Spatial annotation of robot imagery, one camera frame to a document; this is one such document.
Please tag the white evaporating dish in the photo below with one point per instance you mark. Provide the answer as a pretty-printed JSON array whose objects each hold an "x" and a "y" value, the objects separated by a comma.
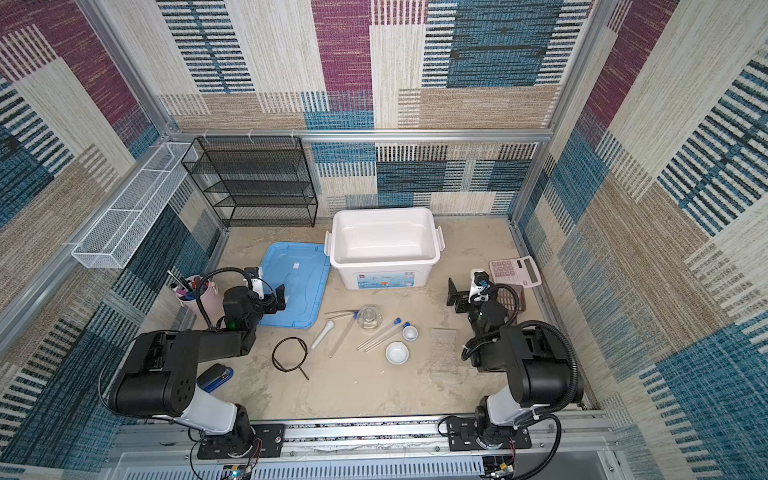
[{"x": 397, "y": 353}]

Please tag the clear glass flask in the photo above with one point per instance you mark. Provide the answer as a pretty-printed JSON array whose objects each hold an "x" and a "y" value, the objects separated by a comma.
[{"x": 369, "y": 317}]

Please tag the aluminium front rail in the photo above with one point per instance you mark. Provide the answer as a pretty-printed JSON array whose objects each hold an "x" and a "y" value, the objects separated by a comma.
[{"x": 396, "y": 447}]

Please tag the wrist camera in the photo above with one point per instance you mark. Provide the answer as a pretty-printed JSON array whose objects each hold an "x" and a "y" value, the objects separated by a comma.
[
  {"x": 480, "y": 284},
  {"x": 255, "y": 275}
]

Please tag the blue-capped test tube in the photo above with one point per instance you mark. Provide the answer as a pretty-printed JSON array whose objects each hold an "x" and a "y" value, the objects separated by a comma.
[
  {"x": 396, "y": 331},
  {"x": 385, "y": 333}
]

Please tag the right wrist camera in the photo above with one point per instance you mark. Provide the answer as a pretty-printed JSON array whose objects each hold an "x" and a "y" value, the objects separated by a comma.
[{"x": 480, "y": 284}]

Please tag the brown slotted scoop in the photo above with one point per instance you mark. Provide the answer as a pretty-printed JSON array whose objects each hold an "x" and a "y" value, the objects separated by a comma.
[{"x": 521, "y": 297}]

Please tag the pink calculator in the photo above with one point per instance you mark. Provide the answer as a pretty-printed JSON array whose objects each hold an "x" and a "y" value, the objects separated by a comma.
[{"x": 520, "y": 271}]

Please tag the black wire shelf rack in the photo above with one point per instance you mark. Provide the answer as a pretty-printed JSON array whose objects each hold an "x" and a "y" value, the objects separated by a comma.
[{"x": 254, "y": 181}]

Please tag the metal tweezers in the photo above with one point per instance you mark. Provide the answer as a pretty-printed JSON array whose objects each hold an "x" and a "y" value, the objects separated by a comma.
[{"x": 340, "y": 314}]

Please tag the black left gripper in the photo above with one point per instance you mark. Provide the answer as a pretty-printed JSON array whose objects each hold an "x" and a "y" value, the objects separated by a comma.
[{"x": 273, "y": 300}]

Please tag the white mesh wall basket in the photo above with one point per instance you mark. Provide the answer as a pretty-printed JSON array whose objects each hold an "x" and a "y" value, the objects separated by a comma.
[{"x": 118, "y": 232}]

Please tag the white pestle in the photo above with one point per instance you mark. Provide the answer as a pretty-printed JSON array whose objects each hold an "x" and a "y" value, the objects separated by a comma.
[{"x": 328, "y": 327}]

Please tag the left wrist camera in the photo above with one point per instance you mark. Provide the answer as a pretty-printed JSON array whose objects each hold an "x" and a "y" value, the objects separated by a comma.
[{"x": 255, "y": 275}]

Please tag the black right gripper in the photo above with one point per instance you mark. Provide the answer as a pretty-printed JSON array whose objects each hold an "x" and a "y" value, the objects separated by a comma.
[{"x": 459, "y": 294}]

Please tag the blue black device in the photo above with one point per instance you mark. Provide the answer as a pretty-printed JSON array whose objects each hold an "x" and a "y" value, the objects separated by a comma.
[{"x": 214, "y": 377}]

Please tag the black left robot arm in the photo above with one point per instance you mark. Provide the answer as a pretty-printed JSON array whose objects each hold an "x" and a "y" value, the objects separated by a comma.
[{"x": 158, "y": 379}]

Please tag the white plastic storage box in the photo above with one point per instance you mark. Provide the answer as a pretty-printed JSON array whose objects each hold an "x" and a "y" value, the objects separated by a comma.
[{"x": 379, "y": 249}]

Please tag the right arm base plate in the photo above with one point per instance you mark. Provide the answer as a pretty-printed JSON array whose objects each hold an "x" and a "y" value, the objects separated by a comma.
[{"x": 469, "y": 434}]

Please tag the clear test tube rack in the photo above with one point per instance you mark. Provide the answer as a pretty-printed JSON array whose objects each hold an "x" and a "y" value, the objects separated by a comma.
[{"x": 443, "y": 353}]

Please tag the small white crucible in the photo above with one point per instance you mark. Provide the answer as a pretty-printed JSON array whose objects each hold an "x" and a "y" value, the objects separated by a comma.
[{"x": 410, "y": 333}]

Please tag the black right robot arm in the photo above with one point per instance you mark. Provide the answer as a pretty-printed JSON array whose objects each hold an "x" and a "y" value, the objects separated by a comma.
[{"x": 538, "y": 360}]

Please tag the blue plastic box lid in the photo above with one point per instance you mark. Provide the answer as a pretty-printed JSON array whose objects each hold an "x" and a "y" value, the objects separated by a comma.
[{"x": 303, "y": 269}]

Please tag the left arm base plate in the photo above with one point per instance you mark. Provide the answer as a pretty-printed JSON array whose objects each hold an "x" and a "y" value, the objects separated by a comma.
[{"x": 258, "y": 441}]

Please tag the pink pen cup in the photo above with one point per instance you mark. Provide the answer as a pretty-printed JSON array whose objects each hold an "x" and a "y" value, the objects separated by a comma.
[{"x": 211, "y": 298}]

